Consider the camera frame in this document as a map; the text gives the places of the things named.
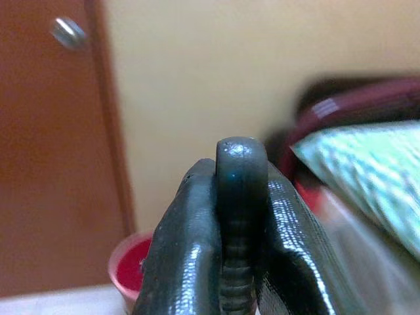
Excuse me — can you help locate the green white patterned pillow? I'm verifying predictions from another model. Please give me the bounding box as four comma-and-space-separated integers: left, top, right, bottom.
291, 120, 420, 262

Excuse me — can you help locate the brown wooden door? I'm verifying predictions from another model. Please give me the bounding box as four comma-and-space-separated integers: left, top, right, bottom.
0, 0, 137, 298

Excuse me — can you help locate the silver door knob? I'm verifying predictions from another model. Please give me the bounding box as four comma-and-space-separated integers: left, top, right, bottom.
51, 16, 87, 51

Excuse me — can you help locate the grey ribbed broom handle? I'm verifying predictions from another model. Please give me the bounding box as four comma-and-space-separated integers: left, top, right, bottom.
215, 136, 267, 315

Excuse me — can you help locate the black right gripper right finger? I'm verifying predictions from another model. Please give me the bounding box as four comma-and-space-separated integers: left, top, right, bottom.
254, 162, 339, 315

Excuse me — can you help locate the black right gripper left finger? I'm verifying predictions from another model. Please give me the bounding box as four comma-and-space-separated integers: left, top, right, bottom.
131, 158, 223, 315

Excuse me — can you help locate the red plastic bucket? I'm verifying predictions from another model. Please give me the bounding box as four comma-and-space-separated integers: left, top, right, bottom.
107, 229, 155, 312

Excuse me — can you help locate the dark red bed headboard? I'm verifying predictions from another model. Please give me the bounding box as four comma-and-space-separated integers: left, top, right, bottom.
265, 75, 420, 211

